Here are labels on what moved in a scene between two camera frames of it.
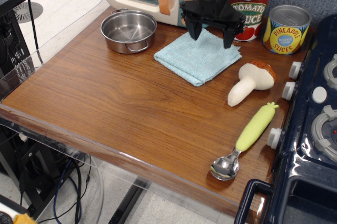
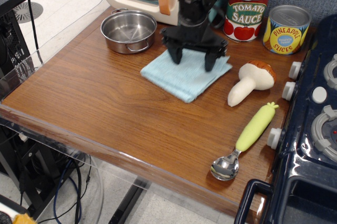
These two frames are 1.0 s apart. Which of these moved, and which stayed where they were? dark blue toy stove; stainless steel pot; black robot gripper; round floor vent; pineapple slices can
Moved: black robot gripper
Stayed: dark blue toy stove; round floor vent; stainless steel pot; pineapple slices can
